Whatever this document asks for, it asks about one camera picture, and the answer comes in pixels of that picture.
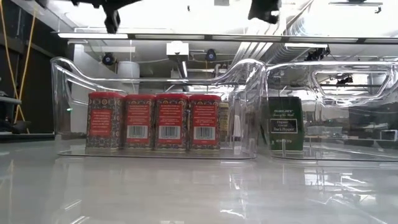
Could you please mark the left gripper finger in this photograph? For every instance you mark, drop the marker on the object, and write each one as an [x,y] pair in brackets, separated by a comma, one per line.
[112,20]

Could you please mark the red lid spice tin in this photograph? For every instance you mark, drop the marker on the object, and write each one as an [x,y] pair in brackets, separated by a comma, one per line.
[104,124]
[139,124]
[171,124]
[204,124]

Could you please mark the grey block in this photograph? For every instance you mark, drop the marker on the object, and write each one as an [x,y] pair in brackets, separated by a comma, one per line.
[286,124]

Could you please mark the yellow lid spice jar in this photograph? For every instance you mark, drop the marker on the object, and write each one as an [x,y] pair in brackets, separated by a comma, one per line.
[224,121]

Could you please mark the black round ceiling device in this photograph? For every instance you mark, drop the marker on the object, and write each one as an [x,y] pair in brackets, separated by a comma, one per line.
[108,58]
[210,54]

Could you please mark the white cylindrical tank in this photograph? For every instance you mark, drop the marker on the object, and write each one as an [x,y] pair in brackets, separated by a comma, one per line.
[128,70]

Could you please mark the long overhead light bar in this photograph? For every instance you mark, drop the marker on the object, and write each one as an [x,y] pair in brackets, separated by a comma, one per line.
[171,36]

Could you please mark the white box ceiling fixture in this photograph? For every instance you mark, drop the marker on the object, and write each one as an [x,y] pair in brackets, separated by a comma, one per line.
[177,48]

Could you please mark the grey hanging ceiling fixture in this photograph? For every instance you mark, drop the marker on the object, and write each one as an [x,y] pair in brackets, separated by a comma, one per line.
[356,3]

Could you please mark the small black ceiling device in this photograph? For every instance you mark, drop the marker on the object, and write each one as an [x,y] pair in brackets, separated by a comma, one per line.
[344,80]

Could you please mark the grey desk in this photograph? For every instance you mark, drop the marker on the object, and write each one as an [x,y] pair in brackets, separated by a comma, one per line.
[9,100]

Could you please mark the black lit computer case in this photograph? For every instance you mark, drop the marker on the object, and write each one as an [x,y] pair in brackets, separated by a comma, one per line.
[373,121]

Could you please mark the glossy white table sheet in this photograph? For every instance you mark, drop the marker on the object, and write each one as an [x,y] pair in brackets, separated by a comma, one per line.
[124,193]

